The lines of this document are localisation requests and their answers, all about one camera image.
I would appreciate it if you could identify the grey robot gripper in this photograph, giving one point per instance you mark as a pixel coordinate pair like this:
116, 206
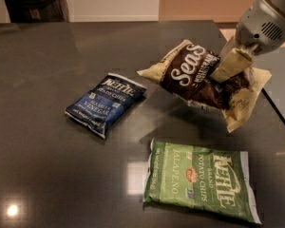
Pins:
259, 28

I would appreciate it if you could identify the person in dark clothes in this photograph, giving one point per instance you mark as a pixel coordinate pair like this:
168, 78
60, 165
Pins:
37, 11

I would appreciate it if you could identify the blue Kettle chip bag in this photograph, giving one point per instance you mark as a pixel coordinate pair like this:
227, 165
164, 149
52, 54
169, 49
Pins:
105, 104

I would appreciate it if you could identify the green jalapeno Kettle chip bag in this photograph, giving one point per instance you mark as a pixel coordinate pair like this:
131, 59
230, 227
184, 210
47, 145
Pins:
201, 178

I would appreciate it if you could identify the brown Sensible Portions chip bag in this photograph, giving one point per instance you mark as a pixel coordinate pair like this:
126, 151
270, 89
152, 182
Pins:
185, 72

